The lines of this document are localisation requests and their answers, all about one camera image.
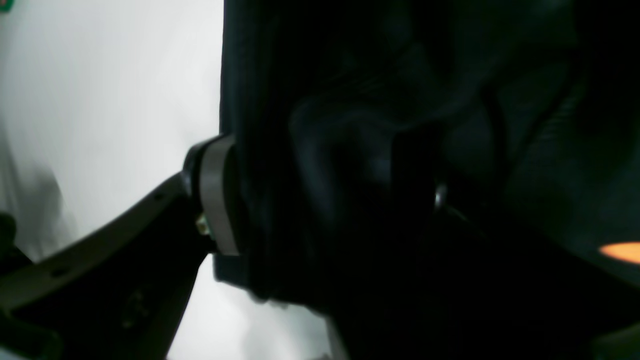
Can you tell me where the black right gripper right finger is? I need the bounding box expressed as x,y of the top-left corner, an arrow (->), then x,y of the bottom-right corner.
390,125 -> 640,360

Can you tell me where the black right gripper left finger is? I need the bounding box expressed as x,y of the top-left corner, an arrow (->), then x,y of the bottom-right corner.
0,134 -> 241,360

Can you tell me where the black T-shirt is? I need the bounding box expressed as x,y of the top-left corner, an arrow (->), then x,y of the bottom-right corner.
221,0 -> 639,360

